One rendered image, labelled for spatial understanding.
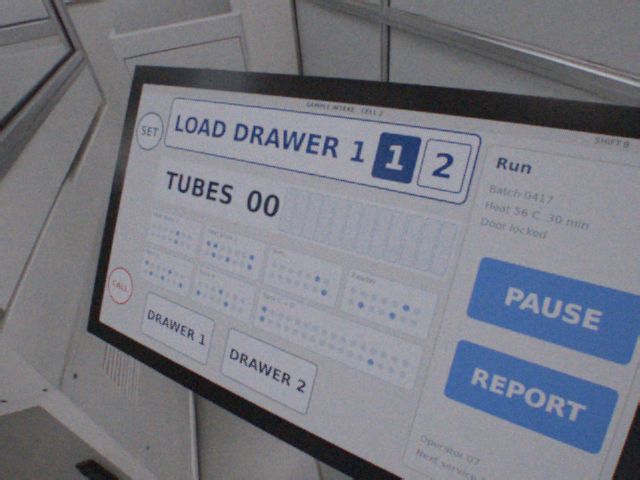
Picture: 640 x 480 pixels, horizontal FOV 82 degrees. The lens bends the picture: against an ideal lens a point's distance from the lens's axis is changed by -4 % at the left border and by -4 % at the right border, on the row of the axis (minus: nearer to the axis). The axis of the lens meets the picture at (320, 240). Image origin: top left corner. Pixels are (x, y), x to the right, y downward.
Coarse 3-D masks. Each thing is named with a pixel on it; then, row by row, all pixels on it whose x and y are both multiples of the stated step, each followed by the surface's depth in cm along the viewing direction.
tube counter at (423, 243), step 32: (256, 192) 34; (288, 192) 32; (320, 192) 31; (256, 224) 34; (288, 224) 32; (320, 224) 31; (352, 224) 30; (384, 224) 29; (416, 224) 28; (448, 224) 27; (384, 256) 29; (416, 256) 28; (448, 256) 27
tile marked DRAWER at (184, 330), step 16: (160, 304) 39; (176, 304) 38; (144, 320) 39; (160, 320) 38; (176, 320) 38; (192, 320) 37; (208, 320) 36; (160, 336) 38; (176, 336) 38; (192, 336) 37; (208, 336) 36; (192, 352) 37; (208, 352) 36
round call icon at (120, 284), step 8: (112, 264) 42; (112, 272) 42; (120, 272) 41; (128, 272) 41; (136, 272) 40; (112, 280) 42; (120, 280) 41; (128, 280) 41; (112, 288) 42; (120, 288) 41; (128, 288) 41; (112, 296) 42; (120, 296) 41; (128, 296) 41; (120, 304) 41; (128, 304) 41
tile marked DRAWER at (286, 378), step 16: (240, 336) 34; (224, 352) 35; (240, 352) 34; (256, 352) 34; (272, 352) 33; (288, 352) 32; (224, 368) 35; (240, 368) 34; (256, 368) 34; (272, 368) 33; (288, 368) 32; (304, 368) 32; (240, 384) 34; (256, 384) 33; (272, 384) 33; (288, 384) 32; (304, 384) 32; (272, 400) 33; (288, 400) 32; (304, 400) 31; (304, 416) 31
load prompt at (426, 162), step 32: (192, 128) 37; (224, 128) 35; (256, 128) 34; (288, 128) 33; (320, 128) 31; (352, 128) 30; (384, 128) 29; (416, 128) 28; (256, 160) 34; (288, 160) 33; (320, 160) 31; (352, 160) 30; (384, 160) 29; (416, 160) 28; (448, 160) 27; (416, 192) 28; (448, 192) 27
